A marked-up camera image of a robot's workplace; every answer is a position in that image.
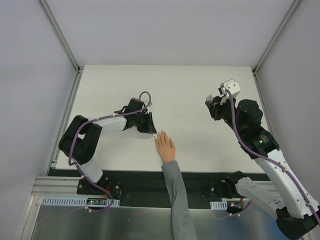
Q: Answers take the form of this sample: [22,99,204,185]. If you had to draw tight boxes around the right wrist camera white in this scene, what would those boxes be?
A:
[218,79,241,98]

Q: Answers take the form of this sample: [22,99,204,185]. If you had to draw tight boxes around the left aluminium frame post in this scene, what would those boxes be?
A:
[38,0,81,74]

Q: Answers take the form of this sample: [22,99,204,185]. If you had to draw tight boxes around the grey sleeved forearm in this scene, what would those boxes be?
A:
[161,160,197,240]

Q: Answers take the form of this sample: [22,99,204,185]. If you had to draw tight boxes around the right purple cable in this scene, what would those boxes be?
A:
[212,86,320,226]

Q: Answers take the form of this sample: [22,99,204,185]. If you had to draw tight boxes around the left white cable duct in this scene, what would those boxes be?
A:
[42,196,120,208]

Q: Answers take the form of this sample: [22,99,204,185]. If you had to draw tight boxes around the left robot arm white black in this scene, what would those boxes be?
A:
[58,97,157,195]

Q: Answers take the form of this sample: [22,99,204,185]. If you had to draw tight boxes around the person hand long nails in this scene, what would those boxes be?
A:
[155,130,176,164]

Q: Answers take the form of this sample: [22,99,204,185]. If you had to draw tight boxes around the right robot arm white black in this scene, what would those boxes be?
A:
[205,95,320,240]

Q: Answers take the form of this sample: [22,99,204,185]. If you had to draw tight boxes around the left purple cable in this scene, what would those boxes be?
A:
[39,91,153,222]

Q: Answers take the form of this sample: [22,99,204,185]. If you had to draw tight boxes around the aluminium frame post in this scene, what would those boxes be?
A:
[252,0,303,76]
[38,0,81,74]

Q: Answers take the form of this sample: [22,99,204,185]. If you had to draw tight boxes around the right aluminium frame post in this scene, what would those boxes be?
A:
[252,0,303,76]

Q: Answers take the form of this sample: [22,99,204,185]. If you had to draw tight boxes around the purple cable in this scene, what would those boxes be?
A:
[212,86,320,226]
[39,91,153,222]

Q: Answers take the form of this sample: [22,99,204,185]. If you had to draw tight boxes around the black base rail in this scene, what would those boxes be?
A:
[47,168,273,209]

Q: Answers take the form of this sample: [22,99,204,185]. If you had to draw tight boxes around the white cable duct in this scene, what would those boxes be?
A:
[209,200,244,211]
[42,196,120,208]

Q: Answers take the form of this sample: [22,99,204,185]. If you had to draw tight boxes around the right white cable duct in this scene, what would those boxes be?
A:
[209,200,244,211]

